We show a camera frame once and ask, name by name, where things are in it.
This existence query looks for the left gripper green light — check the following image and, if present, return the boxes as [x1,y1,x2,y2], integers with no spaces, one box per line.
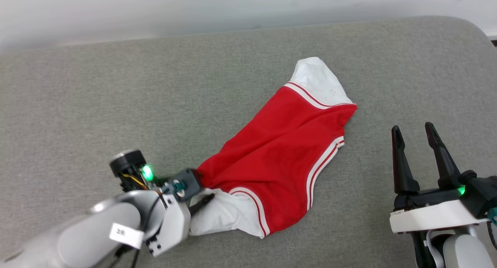
[110,150,215,216]

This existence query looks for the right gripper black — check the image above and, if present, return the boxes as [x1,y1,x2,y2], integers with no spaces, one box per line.
[391,122,497,219]

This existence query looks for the red and white shorts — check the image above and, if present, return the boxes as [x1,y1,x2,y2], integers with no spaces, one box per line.
[189,57,358,239]

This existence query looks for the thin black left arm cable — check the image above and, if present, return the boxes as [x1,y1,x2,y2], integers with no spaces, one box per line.
[130,196,162,268]

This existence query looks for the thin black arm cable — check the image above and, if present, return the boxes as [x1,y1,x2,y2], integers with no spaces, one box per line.
[487,221,497,250]
[130,196,162,268]

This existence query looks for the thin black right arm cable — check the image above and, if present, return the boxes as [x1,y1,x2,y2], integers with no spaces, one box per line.
[487,221,497,250]

